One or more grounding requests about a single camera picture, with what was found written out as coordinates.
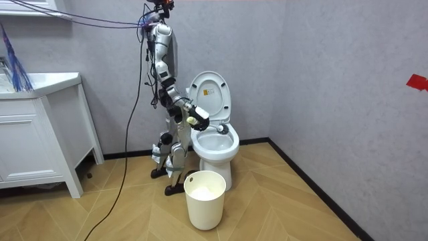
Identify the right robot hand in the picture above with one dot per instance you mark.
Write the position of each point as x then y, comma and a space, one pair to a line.
201, 114

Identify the white toilet brush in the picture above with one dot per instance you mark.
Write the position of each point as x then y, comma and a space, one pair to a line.
223, 129

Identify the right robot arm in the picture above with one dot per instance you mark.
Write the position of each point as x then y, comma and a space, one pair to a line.
162, 40

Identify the white toilet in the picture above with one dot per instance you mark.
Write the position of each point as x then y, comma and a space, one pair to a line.
214, 147

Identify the robot legs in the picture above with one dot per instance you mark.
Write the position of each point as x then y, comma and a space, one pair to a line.
179, 155

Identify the robot body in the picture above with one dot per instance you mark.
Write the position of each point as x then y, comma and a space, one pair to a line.
174, 53

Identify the cream waste bin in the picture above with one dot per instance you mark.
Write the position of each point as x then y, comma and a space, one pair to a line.
204, 214

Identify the white vanity cabinet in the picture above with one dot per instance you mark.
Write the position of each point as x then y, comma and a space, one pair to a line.
30, 140

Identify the red tape piece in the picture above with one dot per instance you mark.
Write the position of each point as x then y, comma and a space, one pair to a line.
417, 82

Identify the white wall cabinet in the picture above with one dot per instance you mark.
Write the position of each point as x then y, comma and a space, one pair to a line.
30, 6

